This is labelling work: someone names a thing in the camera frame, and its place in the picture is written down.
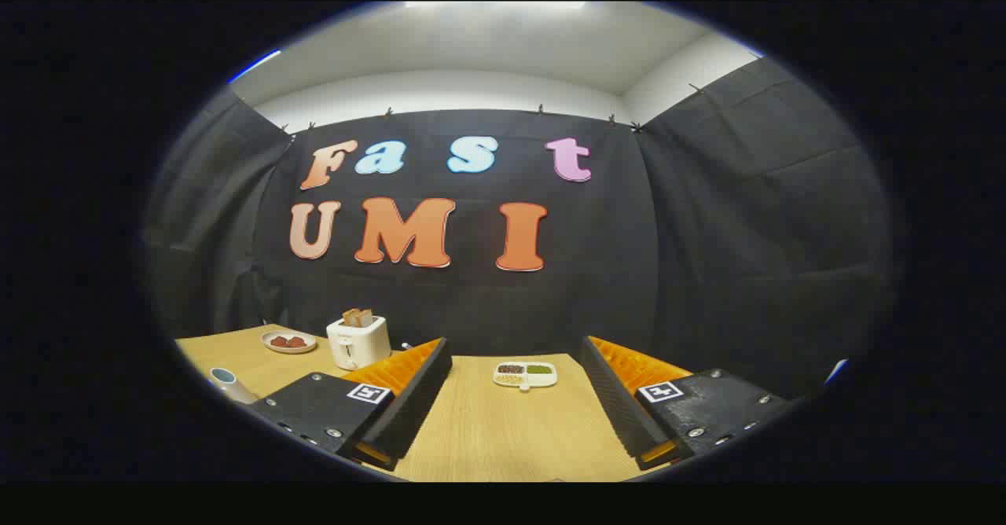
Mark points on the large ceiling light panel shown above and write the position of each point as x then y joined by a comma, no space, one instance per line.
495,5

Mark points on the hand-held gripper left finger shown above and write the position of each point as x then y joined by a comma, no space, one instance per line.
409,407

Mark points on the white plate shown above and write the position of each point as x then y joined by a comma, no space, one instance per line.
271,350

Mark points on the black backdrop cloth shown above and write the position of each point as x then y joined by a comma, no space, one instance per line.
629,273

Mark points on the toast slice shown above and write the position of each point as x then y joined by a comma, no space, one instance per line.
366,317
350,318

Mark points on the white divided snack tray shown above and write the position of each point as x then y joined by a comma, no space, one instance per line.
525,382

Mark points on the wooden table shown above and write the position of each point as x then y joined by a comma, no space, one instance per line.
503,431

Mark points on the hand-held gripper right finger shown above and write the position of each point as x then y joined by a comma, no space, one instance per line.
621,407

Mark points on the white cup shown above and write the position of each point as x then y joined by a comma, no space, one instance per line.
236,390

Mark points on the white toaster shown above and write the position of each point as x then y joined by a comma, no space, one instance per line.
357,346

